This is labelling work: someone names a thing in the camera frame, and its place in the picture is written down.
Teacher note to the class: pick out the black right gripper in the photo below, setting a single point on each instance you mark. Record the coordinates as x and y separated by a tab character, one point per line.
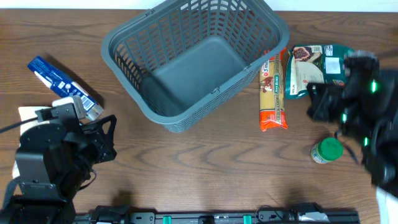
325	101

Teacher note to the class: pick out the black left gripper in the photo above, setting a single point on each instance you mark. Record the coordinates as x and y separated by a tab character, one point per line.
94	143

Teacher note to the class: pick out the green snack bag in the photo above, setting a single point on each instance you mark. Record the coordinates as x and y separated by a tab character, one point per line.
315	64

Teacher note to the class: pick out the spaghetti pasta packet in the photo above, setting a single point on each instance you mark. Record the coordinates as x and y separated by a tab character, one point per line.
271	93

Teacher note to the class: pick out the blue toothpaste box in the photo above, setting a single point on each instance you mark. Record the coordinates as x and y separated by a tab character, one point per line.
63	85

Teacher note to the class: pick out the grey plastic basket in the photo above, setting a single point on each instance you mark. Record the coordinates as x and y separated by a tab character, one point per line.
182	59

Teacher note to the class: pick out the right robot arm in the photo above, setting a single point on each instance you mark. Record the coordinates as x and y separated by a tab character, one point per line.
365	109

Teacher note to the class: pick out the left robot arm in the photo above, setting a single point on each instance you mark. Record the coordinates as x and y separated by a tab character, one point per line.
55	160

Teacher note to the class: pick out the green lid jar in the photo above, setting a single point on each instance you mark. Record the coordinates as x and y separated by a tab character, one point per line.
326	150

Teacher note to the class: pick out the white paper pouch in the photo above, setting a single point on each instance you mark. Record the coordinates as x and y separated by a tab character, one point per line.
27	112

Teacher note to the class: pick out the black aluminium rail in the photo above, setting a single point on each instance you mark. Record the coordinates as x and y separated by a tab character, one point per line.
299	213

